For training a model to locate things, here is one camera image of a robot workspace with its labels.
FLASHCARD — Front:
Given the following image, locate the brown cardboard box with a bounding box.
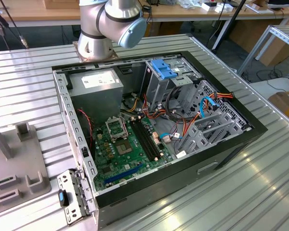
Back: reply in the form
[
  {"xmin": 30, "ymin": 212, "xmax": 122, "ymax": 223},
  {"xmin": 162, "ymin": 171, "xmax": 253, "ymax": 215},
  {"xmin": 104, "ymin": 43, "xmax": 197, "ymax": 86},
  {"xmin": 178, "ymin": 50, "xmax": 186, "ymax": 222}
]
[{"xmin": 267, "ymin": 90, "xmax": 289, "ymax": 126}]

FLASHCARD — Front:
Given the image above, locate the square brown base plate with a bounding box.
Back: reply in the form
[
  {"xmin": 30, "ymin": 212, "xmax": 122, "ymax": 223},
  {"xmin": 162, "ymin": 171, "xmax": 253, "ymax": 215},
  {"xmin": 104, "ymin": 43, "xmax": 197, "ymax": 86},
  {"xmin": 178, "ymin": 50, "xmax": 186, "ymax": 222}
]
[{"xmin": 73, "ymin": 40, "xmax": 118, "ymax": 64}]

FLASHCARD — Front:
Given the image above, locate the light blue data wire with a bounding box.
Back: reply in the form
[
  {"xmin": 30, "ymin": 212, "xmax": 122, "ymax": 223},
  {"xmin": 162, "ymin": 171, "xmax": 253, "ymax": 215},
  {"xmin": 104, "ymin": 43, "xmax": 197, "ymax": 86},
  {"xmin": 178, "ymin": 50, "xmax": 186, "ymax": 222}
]
[
  {"xmin": 199, "ymin": 95, "xmax": 219, "ymax": 119},
  {"xmin": 159, "ymin": 131, "xmax": 184, "ymax": 144}
]

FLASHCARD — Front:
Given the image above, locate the metal expansion card retainer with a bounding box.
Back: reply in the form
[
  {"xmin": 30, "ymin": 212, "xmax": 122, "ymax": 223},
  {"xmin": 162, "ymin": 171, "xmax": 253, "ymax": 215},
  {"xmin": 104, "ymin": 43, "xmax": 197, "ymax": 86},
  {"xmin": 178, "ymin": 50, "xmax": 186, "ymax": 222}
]
[{"xmin": 56, "ymin": 168, "xmax": 99, "ymax": 226}]

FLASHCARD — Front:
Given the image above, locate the black RAM slot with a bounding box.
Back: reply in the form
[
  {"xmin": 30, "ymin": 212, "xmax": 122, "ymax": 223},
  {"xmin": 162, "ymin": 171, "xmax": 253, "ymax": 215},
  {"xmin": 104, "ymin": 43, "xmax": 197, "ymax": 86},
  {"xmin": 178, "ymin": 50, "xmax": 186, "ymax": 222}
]
[
  {"xmin": 134, "ymin": 119, "xmax": 158, "ymax": 161},
  {"xmin": 131, "ymin": 120, "xmax": 155, "ymax": 162},
  {"xmin": 140, "ymin": 118, "xmax": 163, "ymax": 158},
  {"xmin": 137, "ymin": 119, "xmax": 160, "ymax": 159}
]

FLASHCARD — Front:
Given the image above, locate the red orange wire bundle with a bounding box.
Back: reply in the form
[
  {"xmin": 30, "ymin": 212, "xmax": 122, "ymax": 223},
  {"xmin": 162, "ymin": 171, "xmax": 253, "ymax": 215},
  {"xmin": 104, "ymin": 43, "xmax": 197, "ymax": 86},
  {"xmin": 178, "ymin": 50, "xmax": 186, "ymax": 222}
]
[{"xmin": 143, "ymin": 93, "xmax": 170, "ymax": 121}]

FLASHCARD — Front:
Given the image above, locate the yellow black wire bundle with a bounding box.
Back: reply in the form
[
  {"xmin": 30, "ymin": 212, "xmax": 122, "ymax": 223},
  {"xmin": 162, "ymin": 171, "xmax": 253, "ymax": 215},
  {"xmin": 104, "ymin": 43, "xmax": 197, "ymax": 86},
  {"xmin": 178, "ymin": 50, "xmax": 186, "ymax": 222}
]
[{"xmin": 123, "ymin": 92, "xmax": 142, "ymax": 113}]

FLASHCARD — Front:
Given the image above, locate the black tripod pole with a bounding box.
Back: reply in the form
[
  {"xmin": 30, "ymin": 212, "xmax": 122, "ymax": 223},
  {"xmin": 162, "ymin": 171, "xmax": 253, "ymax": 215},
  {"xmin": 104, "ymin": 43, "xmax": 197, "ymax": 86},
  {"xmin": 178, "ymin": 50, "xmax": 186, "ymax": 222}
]
[{"xmin": 211, "ymin": 0, "xmax": 248, "ymax": 51}]

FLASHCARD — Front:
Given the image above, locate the blue plastic drive latch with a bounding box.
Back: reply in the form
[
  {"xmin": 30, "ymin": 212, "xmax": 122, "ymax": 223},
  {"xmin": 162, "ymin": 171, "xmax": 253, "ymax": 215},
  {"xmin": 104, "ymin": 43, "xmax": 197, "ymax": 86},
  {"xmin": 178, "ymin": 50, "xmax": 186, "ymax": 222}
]
[{"xmin": 150, "ymin": 59, "xmax": 179, "ymax": 80}]

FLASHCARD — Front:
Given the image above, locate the orange power wire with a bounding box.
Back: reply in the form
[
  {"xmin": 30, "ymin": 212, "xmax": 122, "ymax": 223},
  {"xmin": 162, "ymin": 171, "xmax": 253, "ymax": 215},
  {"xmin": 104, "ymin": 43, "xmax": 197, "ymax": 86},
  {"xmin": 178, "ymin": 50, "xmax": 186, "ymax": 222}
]
[{"xmin": 183, "ymin": 91, "xmax": 235, "ymax": 137}]

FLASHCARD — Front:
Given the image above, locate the thick black cable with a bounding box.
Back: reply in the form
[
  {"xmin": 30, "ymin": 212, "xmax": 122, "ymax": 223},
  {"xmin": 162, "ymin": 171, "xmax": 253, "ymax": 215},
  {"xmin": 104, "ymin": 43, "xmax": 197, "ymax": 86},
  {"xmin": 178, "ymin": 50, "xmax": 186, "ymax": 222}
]
[{"xmin": 165, "ymin": 84, "xmax": 201, "ymax": 122}]

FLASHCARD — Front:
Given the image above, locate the CPU socket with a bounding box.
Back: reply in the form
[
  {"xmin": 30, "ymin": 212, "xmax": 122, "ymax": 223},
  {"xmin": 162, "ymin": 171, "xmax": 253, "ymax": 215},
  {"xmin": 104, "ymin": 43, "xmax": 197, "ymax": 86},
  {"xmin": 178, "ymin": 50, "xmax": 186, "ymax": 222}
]
[{"xmin": 114, "ymin": 139, "xmax": 133, "ymax": 156}]

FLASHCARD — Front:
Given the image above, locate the black latch blue tab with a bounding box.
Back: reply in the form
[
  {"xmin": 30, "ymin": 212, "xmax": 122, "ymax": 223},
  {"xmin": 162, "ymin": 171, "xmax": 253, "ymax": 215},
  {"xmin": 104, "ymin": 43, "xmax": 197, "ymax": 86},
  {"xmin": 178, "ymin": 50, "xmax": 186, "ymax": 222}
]
[{"xmin": 57, "ymin": 189, "xmax": 71, "ymax": 208}]

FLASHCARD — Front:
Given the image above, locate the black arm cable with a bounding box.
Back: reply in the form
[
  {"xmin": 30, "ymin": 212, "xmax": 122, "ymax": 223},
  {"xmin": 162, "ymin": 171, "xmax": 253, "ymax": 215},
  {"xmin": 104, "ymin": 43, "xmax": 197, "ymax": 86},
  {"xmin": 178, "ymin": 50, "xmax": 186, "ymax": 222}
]
[{"xmin": 0, "ymin": 0, "xmax": 29, "ymax": 49}]

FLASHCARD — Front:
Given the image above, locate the black open PC case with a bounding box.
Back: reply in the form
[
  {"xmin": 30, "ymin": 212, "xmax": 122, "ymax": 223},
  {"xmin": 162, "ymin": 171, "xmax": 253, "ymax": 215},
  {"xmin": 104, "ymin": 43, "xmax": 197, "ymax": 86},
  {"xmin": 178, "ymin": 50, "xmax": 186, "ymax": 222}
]
[{"xmin": 51, "ymin": 50, "xmax": 268, "ymax": 229}]

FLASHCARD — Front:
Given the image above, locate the large cardboard box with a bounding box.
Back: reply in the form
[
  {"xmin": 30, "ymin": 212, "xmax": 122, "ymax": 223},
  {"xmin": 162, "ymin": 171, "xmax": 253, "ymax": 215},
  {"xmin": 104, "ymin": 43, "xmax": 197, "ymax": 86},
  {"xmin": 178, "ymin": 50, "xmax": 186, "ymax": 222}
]
[{"xmin": 228, "ymin": 19, "xmax": 289, "ymax": 67}]

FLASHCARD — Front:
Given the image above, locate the aluminium profile frame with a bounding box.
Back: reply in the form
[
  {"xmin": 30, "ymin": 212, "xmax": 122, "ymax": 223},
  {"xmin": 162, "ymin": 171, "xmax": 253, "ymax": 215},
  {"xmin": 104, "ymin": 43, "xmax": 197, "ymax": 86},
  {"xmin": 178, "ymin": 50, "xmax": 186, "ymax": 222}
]
[{"xmin": 237, "ymin": 24, "xmax": 289, "ymax": 77}]

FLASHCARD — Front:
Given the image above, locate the small white box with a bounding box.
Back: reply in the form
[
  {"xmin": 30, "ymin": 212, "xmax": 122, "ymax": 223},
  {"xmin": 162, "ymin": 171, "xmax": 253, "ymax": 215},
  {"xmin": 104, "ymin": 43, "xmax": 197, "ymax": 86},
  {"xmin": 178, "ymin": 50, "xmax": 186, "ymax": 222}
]
[{"xmin": 201, "ymin": 1, "xmax": 219, "ymax": 13}]

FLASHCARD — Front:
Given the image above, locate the silver power supply unit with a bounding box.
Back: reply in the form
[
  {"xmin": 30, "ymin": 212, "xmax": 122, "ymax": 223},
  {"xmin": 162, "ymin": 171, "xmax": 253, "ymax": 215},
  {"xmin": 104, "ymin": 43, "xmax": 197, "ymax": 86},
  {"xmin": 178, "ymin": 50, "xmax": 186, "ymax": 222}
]
[{"xmin": 66, "ymin": 68, "xmax": 124, "ymax": 126}]

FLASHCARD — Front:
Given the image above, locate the long blue expansion slot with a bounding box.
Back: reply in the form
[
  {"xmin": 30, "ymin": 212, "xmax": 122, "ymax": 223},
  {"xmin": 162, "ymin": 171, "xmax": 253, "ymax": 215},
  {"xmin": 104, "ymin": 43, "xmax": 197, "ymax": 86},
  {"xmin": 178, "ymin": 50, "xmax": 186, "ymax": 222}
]
[{"xmin": 103, "ymin": 163, "xmax": 144, "ymax": 185}]

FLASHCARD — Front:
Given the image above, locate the metal socket cover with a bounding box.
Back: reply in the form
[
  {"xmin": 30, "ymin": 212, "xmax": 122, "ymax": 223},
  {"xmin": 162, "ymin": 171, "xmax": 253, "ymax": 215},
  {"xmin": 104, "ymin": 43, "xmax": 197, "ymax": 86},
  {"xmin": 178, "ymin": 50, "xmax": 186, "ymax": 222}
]
[{"xmin": 105, "ymin": 116, "xmax": 129, "ymax": 141}]

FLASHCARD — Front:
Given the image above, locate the grey parts rack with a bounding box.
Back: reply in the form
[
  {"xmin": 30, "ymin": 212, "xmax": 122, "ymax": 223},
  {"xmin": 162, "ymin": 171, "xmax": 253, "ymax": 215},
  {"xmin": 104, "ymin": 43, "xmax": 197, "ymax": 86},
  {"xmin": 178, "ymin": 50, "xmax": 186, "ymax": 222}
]
[{"xmin": 0, "ymin": 113, "xmax": 53, "ymax": 215}]

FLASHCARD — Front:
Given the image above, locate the metal drive cage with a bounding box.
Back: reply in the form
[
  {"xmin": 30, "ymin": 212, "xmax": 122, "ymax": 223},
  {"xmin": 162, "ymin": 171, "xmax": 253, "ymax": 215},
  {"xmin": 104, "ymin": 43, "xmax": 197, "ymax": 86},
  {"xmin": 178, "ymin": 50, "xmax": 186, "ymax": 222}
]
[{"xmin": 143, "ymin": 56, "xmax": 203, "ymax": 113}]

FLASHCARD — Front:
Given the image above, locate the wooden desk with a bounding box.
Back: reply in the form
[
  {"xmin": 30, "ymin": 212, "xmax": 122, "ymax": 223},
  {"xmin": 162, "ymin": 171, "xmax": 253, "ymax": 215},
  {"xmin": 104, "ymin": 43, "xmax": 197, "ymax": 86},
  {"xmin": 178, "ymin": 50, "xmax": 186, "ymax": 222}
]
[{"xmin": 0, "ymin": 0, "xmax": 289, "ymax": 28}]

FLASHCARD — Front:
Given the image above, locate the green motherboard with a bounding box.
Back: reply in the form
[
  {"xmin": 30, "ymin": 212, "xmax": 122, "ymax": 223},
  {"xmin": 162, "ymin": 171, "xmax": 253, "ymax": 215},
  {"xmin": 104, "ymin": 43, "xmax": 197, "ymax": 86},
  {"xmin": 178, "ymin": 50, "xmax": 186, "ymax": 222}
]
[{"xmin": 91, "ymin": 115, "xmax": 176, "ymax": 193}]

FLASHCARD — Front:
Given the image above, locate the white low table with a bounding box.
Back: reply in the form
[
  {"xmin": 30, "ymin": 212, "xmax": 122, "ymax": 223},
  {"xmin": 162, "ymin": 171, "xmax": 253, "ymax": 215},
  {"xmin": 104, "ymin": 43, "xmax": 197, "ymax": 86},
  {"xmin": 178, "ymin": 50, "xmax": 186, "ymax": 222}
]
[{"xmin": 250, "ymin": 77, "xmax": 289, "ymax": 97}]

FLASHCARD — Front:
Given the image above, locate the red black twisted wire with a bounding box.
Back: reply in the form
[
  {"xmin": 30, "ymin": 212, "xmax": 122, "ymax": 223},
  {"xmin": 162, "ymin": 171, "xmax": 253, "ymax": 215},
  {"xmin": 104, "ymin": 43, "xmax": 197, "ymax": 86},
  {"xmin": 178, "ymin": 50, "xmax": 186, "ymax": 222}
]
[{"xmin": 76, "ymin": 108, "xmax": 96, "ymax": 148}]

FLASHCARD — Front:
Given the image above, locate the metal disk bay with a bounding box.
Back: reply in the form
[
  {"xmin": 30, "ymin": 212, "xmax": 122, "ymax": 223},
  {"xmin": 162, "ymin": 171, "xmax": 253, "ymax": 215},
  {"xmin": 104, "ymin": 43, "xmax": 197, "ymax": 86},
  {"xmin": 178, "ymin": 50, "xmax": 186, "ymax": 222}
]
[{"xmin": 174, "ymin": 112, "xmax": 247, "ymax": 159}]

